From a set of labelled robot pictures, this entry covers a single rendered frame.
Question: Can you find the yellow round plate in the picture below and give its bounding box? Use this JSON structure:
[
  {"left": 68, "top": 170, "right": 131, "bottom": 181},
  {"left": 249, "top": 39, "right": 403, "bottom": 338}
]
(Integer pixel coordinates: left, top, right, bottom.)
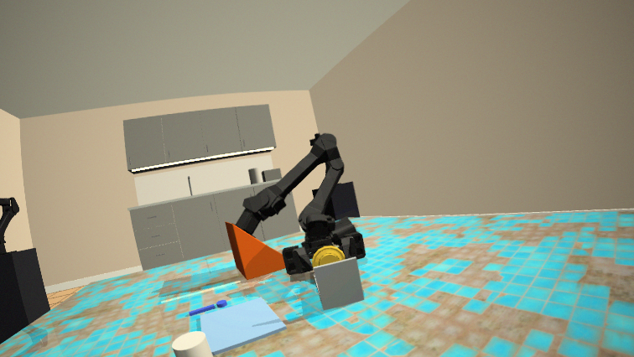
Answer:
[{"left": 312, "top": 246, "right": 346, "bottom": 267}]

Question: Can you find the light blue flat mat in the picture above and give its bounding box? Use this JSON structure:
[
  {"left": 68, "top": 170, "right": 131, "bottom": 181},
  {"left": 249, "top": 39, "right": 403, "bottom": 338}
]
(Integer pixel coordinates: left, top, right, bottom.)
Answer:
[{"left": 200, "top": 297, "right": 287, "bottom": 355}]

